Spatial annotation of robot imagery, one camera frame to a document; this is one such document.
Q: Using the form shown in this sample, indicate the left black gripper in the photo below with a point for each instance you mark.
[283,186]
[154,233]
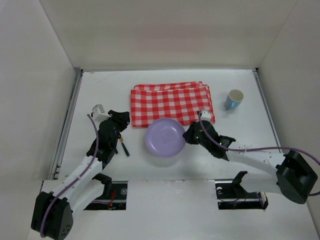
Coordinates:
[118,119]

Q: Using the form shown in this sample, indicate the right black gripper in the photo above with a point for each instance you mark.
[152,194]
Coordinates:
[194,135]

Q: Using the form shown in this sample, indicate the purple plastic plate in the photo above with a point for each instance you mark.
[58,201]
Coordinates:
[164,138]

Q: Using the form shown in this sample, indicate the red white checkered cloth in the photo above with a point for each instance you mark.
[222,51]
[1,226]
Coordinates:
[179,101]

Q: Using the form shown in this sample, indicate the light blue mug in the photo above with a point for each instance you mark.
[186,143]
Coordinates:
[234,99]

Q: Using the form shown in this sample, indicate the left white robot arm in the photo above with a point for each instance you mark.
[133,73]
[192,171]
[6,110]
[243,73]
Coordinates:
[55,211]

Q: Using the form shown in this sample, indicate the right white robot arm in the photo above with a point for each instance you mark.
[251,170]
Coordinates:
[287,174]

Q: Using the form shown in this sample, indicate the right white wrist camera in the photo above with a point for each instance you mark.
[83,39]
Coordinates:
[205,115]

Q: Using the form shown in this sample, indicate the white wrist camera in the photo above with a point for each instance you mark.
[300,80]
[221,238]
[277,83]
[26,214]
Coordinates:
[99,114]
[205,115]

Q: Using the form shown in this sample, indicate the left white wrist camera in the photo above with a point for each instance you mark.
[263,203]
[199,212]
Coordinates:
[99,114]

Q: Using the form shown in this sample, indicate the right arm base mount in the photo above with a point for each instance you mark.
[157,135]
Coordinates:
[232,196]

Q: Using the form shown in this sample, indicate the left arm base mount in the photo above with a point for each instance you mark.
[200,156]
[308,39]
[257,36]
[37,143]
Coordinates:
[114,196]

